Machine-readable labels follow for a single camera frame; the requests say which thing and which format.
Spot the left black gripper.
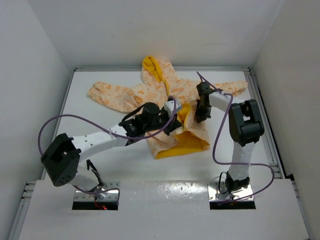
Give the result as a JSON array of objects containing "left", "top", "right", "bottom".
[{"left": 143, "top": 106, "right": 182, "bottom": 135}]

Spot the orange patterned hooded jacket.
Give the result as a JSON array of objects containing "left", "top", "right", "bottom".
[{"left": 86, "top": 55, "right": 249, "bottom": 160}]

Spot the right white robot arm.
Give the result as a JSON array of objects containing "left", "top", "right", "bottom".
[{"left": 194, "top": 81, "right": 265, "bottom": 194}]

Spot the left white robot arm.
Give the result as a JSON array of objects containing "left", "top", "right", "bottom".
[{"left": 40, "top": 98, "right": 182, "bottom": 195}]

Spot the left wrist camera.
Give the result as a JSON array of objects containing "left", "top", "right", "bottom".
[{"left": 163, "top": 100, "right": 183, "bottom": 115}]

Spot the aluminium table frame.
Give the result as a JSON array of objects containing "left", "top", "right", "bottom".
[{"left": 7, "top": 66, "right": 316, "bottom": 240}]

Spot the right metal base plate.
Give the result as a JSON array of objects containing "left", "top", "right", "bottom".
[{"left": 207, "top": 181, "right": 254, "bottom": 202}]

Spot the metal base plate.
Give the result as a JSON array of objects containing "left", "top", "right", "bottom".
[
  {"left": 207, "top": 181, "right": 254, "bottom": 202},
  {"left": 74, "top": 181, "right": 121, "bottom": 203}
]

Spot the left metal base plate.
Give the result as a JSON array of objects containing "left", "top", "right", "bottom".
[{"left": 74, "top": 181, "right": 121, "bottom": 203}]

